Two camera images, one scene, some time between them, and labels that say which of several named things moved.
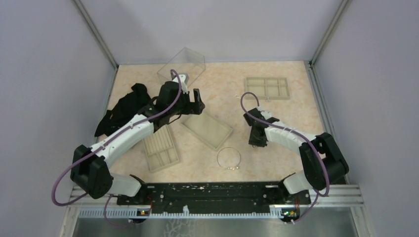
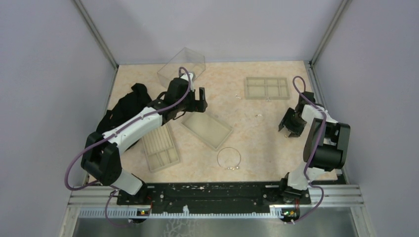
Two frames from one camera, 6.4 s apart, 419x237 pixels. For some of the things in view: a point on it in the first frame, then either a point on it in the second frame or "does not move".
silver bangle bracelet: [240, 160] does not move
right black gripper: [253, 141] to [295, 132]
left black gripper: [194, 107] does not move
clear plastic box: [187, 61] does not move
